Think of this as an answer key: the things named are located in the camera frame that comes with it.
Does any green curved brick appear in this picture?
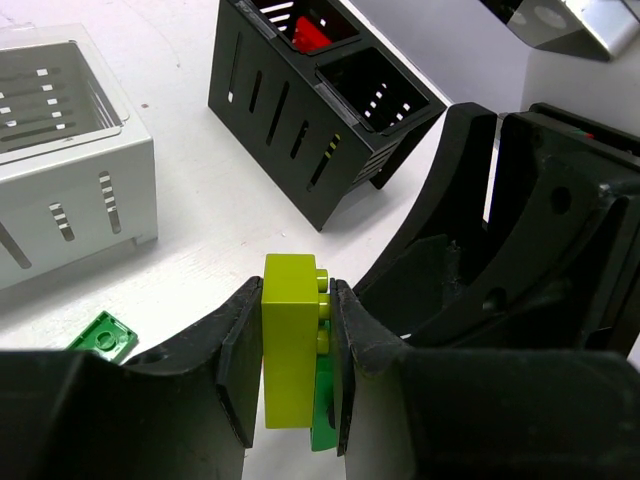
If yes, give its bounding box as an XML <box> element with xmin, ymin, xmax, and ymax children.
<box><xmin>310</xmin><ymin>355</ymin><xmax>337</xmax><ymax>452</ymax></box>

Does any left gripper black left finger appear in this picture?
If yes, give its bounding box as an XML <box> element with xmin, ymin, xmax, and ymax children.
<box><xmin>1</xmin><ymin>277</ymin><xmax>263</xmax><ymax>479</ymax></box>

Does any red and lime brick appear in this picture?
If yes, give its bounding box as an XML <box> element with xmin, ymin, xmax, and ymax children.
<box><xmin>292</xmin><ymin>17</ymin><xmax>332</xmax><ymax>53</ymax></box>

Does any green 2x2 brick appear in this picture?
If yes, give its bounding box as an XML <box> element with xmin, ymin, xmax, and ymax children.
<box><xmin>67</xmin><ymin>311</ymin><xmax>138</xmax><ymax>364</ymax></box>

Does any black slotted two-bin container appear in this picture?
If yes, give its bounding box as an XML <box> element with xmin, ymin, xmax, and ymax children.
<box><xmin>208</xmin><ymin>1</ymin><xmax>445</xmax><ymax>229</ymax></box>

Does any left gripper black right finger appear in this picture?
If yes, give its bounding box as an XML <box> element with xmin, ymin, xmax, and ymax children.
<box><xmin>330</xmin><ymin>279</ymin><xmax>639</xmax><ymax>479</ymax></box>

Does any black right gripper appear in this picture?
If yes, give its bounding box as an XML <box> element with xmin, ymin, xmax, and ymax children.
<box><xmin>353</xmin><ymin>103</ymin><xmax>639</xmax><ymax>355</ymax></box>

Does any lime long brick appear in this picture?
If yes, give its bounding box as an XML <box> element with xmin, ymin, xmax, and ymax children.
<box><xmin>261</xmin><ymin>254</ymin><xmax>331</xmax><ymax>429</ymax></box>

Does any white slotted two-bin container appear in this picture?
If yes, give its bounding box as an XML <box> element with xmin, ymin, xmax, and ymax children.
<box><xmin>1</xmin><ymin>25</ymin><xmax>158</xmax><ymax>288</ymax></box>

